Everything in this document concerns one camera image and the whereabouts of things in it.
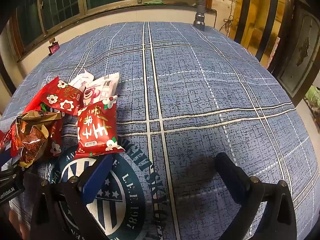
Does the red flowered snack packet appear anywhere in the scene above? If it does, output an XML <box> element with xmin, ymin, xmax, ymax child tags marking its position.
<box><xmin>24</xmin><ymin>76</ymin><xmax>84</xmax><ymax>117</ymax></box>
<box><xmin>46</xmin><ymin>119</ymin><xmax>64</xmax><ymax>157</ymax></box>
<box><xmin>74</xmin><ymin>94</ymin><xmax>125</xmax><ymax>160</ymax></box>

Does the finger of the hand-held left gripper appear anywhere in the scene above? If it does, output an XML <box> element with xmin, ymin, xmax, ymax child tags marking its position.
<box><xmin>0</xmin><ymin>148</ymin><xmax>25</xmax><ymax>181</ymax></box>

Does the white pink snack packet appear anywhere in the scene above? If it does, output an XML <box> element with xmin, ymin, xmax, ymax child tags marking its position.
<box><xmin>82</xmin><ymin>72</ymin><xmax>120</xmax><ymax>105</ymax></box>

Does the plain white snack packet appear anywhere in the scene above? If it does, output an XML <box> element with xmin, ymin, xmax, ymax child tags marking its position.
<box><xmin>69</xmin><ymin>69</ymin><xmax>94</xmax><ymax>90</ymax></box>

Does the small red device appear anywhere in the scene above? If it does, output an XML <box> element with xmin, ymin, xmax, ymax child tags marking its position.
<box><xmin>47</xmin><ymin>38</ymin><xmax>60</xmax><ymax>56</ymax></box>

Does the blue plaid printed cloth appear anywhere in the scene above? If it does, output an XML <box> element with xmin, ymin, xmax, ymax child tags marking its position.
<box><xmin>0</xmin><ymin>21</ymin><xmax>315</xmax><ymax>240</ymax></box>

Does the hanging cord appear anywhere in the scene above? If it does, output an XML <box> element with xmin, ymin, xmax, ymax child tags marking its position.
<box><xmin>223</xmin><ymin>0</ymin><xmax>237</xmax><ymax>34</ymax></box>

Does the grey metal flashlight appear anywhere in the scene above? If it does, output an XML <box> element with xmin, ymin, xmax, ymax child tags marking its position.
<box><xmin>193</xmin><ymin>0</ymin><xmax>207</xmax><ymax>32</ymax></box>

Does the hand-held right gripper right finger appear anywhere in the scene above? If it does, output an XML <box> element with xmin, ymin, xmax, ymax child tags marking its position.
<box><xmin>215</xmin><ymin>152</ymin><xmax>298</xmax><ymax>240</ymax></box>

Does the gold brown snack packet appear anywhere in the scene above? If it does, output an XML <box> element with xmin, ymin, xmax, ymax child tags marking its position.
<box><xmin>11</xmin><ymin>110</ymin><xmax>63</xmax><ymax>167</ymax></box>

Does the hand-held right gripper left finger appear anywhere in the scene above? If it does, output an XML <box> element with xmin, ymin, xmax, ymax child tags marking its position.
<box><xmin>29</xmin><ymin>154</ymin><xmax>115</xmax><ymax>240</ymax></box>

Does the light green bundle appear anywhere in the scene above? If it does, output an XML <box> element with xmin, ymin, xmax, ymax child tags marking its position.
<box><xmin>305</xmin><ymin>86</ymin><xmax>320</xmax><ymax>105</ymax></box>

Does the barred metal-framed window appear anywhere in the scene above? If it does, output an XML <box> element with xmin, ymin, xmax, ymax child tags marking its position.
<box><xmin>10</xmin><ymin>0</ymin><xmax>215</xmax><ymax>63</ymax></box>

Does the dark framed cabinet door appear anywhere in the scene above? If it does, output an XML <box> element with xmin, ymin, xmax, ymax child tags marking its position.
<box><xmin>271</xmin><ymin>0</ymin><xmax>320</xmax><ymax>105</ymax></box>

